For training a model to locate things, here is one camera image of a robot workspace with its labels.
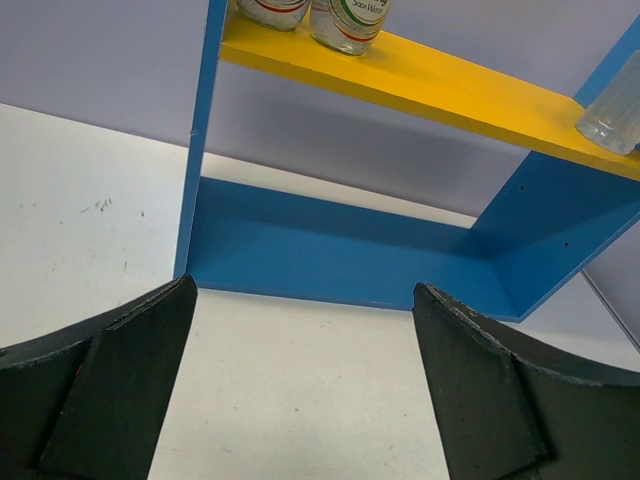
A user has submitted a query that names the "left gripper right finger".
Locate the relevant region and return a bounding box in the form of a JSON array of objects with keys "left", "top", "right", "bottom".
[{"left": 413, "top": 283, "right": 639, "bottom": 479}]

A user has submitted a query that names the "blue shelf with yellow board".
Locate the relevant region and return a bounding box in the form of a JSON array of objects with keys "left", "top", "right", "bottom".
[{"left": 174, "top": 1, "right": 639, "bottom": 321}]

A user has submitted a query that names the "yellow soda water bottle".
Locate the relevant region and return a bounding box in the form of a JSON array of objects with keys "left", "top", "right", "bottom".
[
  {"left": 236, "top": 0, "right": 311, "bottom": 32},
  {"left": 310, "top": 0, "right": 392, "bottom": 56}
]

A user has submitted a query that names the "left yellow soda water bottle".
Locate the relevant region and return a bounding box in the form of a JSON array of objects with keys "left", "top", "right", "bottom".
[{"left": 236, "top": 0, "right": 311, "bottom": 32}]

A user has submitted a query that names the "right yellow soda water bottle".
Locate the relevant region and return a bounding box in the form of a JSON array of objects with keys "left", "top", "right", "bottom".
[{"left": 310, "top": 0, "right": 392, "bottom": 56}]

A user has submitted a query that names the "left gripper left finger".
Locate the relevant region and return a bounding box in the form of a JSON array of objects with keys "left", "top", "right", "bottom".
[{"left": 1, "top": 274, "right": 198, "bottom": 479}]

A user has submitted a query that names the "Pocari water bottle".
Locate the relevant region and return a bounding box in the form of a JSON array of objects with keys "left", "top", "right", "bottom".
[{"left": 575, "top": 51, "right": 639, "bottom": 155}]

